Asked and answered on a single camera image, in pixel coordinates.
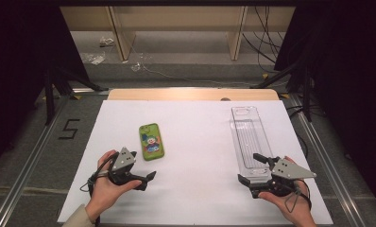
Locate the dark curtain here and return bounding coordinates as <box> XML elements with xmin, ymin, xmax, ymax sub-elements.
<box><xmin>274</xmin><ymin>0</ymin><xmax>376</xmax><ymax>216</ymax></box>
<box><xmin>0</xmin><ymin>0</ymin><xmax>92</xmax><ymax>175</ymax></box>

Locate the black metal stand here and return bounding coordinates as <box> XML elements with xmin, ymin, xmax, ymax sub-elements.
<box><xmin>250</xmin><ymin>61</ymin><xmax>314</xmax><ymax>123</ymax></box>
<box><xmin>43</xmin><ymin>65</ymin><xmax>110</xmax><ymax>127</ymax></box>

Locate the left hand-held gripper cable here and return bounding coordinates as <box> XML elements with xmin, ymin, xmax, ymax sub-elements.
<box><xmin>79</xmin><ymin>152</ymin><xmax>120</xmax><ymax>227</ymax></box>

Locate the light wooden table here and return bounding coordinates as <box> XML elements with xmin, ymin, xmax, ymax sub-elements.
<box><xmin>107</xmin><ymin>88</ymin><xmax>280</xmax><ymax>102</ymax></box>

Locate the right hand-held gripper cable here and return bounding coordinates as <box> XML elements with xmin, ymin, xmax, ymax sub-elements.
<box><xmin>283</xmin><ymin>179</ymin><xmax>313</xmax><ymax>214</ymax></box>

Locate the clear plastic tray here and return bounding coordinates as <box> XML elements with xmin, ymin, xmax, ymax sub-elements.
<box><xmin>229</xmin><ymin>106</ymin><xmax>275</xmax><ymax>185</ymax></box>

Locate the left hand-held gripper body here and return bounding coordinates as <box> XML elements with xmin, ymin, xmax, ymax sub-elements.
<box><xmin>107</xmin><ymin>147</ymin><xmax>144</xmax><ymax>187</ymax></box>

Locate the black cable beside table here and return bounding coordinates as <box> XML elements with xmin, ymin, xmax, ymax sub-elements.
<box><xmin>284</xmin><ymin>103</ymin><xmax>311</xmax><ymax>159</ymax></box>

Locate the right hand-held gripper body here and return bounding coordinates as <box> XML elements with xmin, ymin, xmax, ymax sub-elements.
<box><xmin>249</xmin><ymin>157</ymin><xmax>317</xmax><ymax>199</ymax></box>

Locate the hand-held gripper cable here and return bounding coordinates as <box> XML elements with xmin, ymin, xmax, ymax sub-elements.
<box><xmin>283</xmin><ymin>179</ymin><xmax>313</xmax><ymax>214</ymax></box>
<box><xmin>79</xmin><ymin>152</ymin><xmax>120</xmax><ymax>227</ymax></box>

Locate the bundle of black cables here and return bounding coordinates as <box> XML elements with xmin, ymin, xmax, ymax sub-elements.
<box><xmin>241</xmin><ymin>6</ymin><xmax>286</xmax><ymax>75</ymax></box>

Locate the thin white floor cable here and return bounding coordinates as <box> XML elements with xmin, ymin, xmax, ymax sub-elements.
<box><xmin>126</xmin><ymin>31</ymin><xmax>288</xmax><ymax>88</ymax></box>

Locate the aluminium rail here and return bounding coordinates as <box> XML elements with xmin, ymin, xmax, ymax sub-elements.
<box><xmin>288</xmin><ymin>94</ymin><xmax>367</xmax><ymax>227</ymax></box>
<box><xmin>0</xmin><ymin>94</ymin><xmax>71</xmax><ymax>227</ymax></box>

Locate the green cartoon phone case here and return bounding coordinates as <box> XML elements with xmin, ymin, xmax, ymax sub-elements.
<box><xmin>138</xmin><ymin>122</ymin><xmax>165</xmax><ymax>162</ymax></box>

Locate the person's right hand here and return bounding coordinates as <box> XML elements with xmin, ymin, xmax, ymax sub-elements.
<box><xmin>258</xmin><ymin>155</ymin><xmax>317</xmax><ymax>227</ymax></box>

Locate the white board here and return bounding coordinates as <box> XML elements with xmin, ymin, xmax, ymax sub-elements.
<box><xmin>57</xmin><ymin>99</ymin><xmax>334</xmax><ymax>226</ymax></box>

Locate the person's left hand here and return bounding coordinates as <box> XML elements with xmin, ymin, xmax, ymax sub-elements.
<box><xmin>85</xmin><ymin>149</ymin><xmax>143</xmax><ymax>221</ymax></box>

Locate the light wooden shelf unit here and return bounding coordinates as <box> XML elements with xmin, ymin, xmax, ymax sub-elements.
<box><xmin>60</xmin><ymin>6</ymin><xmax>296</xmax><ymax>61</ymax></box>

